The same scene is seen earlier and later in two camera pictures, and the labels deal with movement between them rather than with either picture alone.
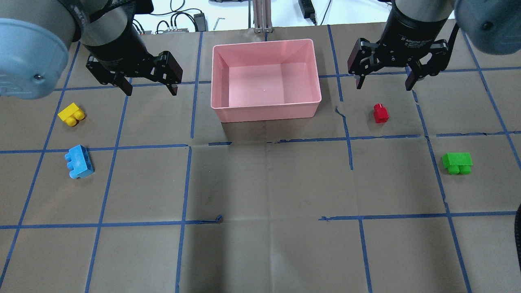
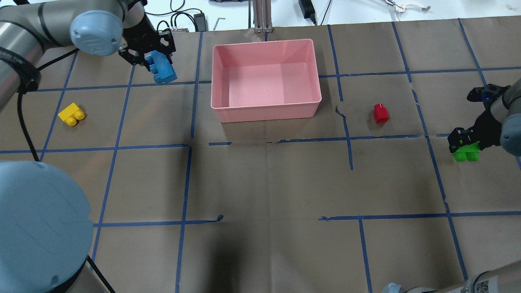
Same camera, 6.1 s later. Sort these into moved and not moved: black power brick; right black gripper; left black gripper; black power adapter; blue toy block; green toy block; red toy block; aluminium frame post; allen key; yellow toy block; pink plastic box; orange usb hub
Moved: left black gripper; blue toy block; green toy block; right black gripper
Not moved: allen key; black power brick; pink plastic box; aluminium frame post; black power adapter; yellow toy block; orange usb hub; red toy block
